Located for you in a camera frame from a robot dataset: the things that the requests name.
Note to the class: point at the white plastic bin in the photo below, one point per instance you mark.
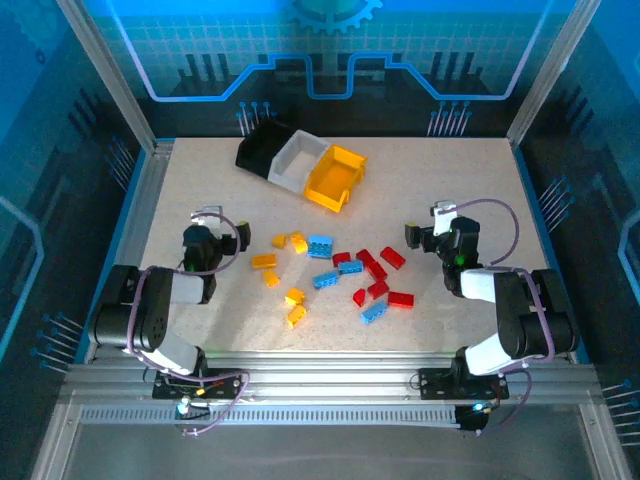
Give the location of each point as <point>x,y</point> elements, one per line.
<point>280,170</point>

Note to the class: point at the yellow curved four-stud lego brick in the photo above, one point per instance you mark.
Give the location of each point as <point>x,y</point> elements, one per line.
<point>299,242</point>

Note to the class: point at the black plastic bin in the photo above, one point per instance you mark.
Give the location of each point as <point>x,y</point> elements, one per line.
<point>255,150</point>

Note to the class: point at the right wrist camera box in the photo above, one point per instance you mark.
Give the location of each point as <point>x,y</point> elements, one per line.
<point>443,215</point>

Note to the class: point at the small controller box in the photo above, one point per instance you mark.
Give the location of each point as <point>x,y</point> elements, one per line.
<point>185,410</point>
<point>472,419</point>

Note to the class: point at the small red sloped lego brick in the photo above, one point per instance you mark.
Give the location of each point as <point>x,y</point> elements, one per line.
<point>359,298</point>

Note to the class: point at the yellow plastic bin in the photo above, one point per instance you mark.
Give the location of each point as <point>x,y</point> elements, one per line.
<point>332,172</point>

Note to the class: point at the yellow sloped lego brick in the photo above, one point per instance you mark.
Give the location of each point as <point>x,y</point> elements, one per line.
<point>279,241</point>

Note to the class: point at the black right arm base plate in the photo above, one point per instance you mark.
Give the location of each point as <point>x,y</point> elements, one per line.
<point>435,382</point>

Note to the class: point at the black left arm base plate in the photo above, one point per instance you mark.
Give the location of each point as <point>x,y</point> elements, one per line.
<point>225,382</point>

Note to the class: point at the aluminium frame rail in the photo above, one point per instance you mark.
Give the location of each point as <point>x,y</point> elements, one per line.
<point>325,370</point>

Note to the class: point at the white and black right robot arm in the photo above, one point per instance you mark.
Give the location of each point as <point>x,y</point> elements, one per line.
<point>525,310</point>

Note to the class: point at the aluminium side rail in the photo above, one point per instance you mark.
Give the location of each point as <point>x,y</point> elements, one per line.
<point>145,210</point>

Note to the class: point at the aluminium frame post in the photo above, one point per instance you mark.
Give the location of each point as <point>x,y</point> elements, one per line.
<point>552,70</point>
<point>107,75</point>

